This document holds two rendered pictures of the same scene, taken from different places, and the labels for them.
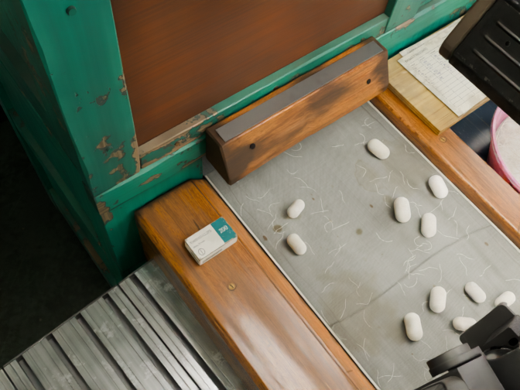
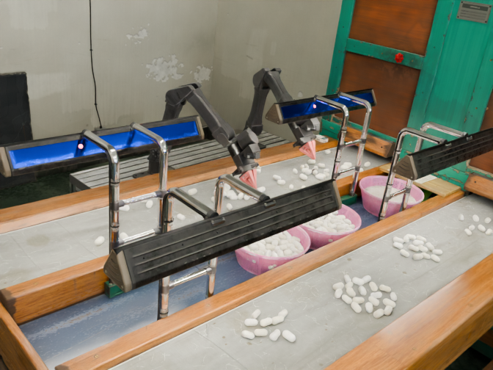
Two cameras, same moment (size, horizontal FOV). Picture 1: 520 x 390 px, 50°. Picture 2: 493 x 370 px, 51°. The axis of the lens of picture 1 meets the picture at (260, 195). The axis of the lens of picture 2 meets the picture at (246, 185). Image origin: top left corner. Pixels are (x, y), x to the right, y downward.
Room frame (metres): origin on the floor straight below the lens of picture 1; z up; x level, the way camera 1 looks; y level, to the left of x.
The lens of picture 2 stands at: (-0.01, -2.48, 1.62)
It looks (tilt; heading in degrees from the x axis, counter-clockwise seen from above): 24 degrees down; 91
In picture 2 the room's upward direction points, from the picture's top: 7 degrees clockwise
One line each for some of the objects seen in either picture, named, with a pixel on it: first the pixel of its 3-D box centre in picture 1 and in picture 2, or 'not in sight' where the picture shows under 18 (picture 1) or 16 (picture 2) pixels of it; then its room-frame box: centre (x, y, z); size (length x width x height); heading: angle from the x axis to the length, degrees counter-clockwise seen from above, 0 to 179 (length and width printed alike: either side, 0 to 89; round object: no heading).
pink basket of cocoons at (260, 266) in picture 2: not in sight; (268, 247); (0.06, -0.99, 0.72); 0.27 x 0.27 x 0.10
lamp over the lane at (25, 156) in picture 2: not in sight; (111, 140); (-0.44, -1.10, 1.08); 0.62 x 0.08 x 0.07; 46
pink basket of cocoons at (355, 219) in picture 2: not in sight; (322, 225); (0.25, -0.79, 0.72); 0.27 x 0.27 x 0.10
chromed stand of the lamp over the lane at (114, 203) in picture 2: not in sight; (123, 207); (-0.38, -1.16, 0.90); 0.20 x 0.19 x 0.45; 46
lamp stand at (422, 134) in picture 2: not in sight; (420, 187); (0.58, -0.73, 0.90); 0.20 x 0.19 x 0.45; 46
